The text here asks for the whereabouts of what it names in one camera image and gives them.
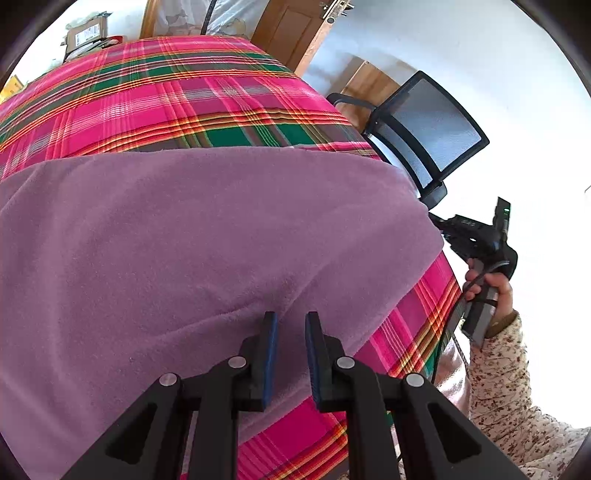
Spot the low wooden cabinet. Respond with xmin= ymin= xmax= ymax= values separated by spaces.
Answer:
xmin=339 ymin=60 xmax=402 ymax=100

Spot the yellow paper bag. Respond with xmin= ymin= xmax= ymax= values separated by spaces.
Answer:
xmin=0 ymin=76 xmax=24 ymax=104

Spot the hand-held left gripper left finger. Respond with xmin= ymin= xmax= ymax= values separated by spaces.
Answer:
xmin=60 ymin=311 xmax=279 ymax=480

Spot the pinkish satin quilt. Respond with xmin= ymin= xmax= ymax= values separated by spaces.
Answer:
xmin=434 ymin=339 xmax=474 ymax=409

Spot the purple fleece garment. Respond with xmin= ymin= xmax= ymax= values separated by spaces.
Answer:
xmin=0 ymin=147 xmax=446 ymax=480

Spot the white floral mosquito net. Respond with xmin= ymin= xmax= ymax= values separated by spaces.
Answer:
xmin=154 ymin=0 xmax=269 ymax=38

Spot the cardboard box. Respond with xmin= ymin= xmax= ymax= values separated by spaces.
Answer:
xmin=62 ymin=11 xmax=112 ymax=61

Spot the person's right hand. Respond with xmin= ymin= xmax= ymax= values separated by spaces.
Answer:
xmin=463 ymin=257 xmax=515 ymax=337

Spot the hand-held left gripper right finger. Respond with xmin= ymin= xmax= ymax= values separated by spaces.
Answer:
xmin=305 ymin=311 xmax=532 ymax=480

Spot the wooden door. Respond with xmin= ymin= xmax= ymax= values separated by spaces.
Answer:
xmin=252 ymin=0 xmax=345 ymax=77

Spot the person's right forearm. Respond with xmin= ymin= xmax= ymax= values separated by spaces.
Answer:
xmin=468 ymin=311 xmax=591 ymax=472

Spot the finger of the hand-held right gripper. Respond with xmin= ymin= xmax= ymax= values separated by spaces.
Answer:
xmin=445 ymin=231 xmax=485 ymax=264
xmin=429 ymin=213 xmax=490 ymax=234

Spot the metal door handle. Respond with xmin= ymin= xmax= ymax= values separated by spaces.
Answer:
xmin=320 ymin=0 xmax=352 ymax=23

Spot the wooden door frame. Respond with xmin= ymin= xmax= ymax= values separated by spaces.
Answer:
xmin=140 ymin=0 xmax=160 ymax=38

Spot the black mesh office chair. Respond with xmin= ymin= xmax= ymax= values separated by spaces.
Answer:
xmin=327 ymin=71 xmax=490 ymax=210

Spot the pink plaid bed sheet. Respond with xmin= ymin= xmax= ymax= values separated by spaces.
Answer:
xmin=0 ymin=36 xmax=465 ymax=480

